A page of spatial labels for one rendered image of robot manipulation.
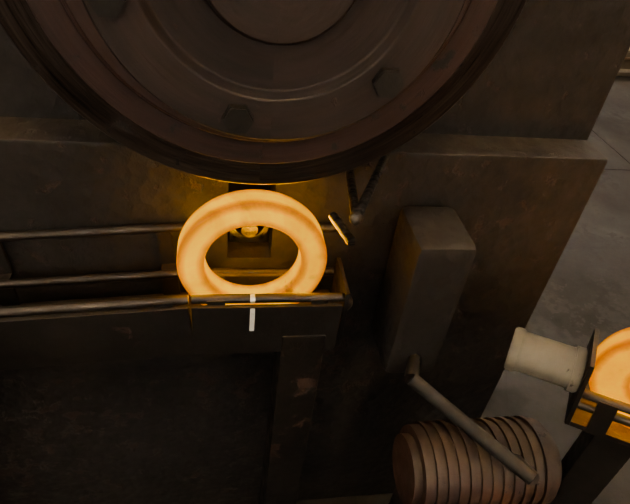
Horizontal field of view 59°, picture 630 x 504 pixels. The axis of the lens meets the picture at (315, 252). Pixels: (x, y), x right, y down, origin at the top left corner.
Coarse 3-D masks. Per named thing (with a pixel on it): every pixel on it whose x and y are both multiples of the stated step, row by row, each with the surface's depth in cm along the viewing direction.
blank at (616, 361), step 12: (612, 336) 67; (624, 336) 65; (600, 348) 68; (612, 348) 65; (624, 348) 64; (600, 360) 67; (612, 360) 66; (624, 360) 65; (600, 372) 67; (612, 372) 67; (624, 372) 66; (600, 384) 68; (612, 384) 67; (624, 384) 67; (612, 396) 68; (624, 396) 68
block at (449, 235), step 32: (416, 224) 70; (448, 224) 71; (416, 256) 68; (448, 256) 67; (384, 288) 80; (416, 288) 70; (448, 288) 71; (384, 320) 80; (416, 320) 74; (448, 320) 75; (384, 352) 80; (416, 352) 78
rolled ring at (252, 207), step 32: (256, 192) 64; (192, 224) 63; (224, 224) 63; (256, 224) 64; (288, 224) 64; (192, 256) 65; (320, 256) 68; (192, 288) 68; (224, 288) 71; (256, 288) 73; (288, 288) 71
